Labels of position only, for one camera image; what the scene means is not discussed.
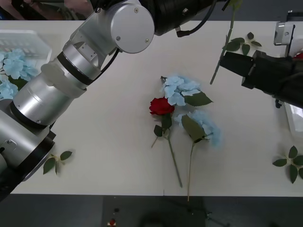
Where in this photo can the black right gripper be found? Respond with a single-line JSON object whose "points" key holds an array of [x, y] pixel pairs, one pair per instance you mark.
{"points": [[272, 75]]}

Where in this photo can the pale blue flower large leaf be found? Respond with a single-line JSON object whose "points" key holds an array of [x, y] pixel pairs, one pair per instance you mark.
{"points": [[193, 127]]}

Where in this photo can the dark robot base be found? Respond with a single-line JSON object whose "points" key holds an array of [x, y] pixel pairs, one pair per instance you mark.
{"points": [[151, 212]]}

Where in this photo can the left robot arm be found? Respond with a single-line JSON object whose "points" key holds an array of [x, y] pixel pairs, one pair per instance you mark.
{"points": [[47, 101]]}

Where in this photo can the loose green leaf twig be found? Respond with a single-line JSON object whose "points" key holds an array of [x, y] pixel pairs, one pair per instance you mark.
{"points": [[293, 173], [237, 42], [49, 165]]}

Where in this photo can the shallow white box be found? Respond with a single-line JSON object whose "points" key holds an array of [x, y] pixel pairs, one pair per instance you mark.
{"points": [[293, 123], [35, 37]]}

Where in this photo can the person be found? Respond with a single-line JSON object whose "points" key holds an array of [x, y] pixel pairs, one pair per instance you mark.
{"points": [[73, 6]]}

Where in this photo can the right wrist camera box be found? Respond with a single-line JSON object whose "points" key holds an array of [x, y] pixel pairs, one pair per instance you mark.
{"points": [[282, 33]]}

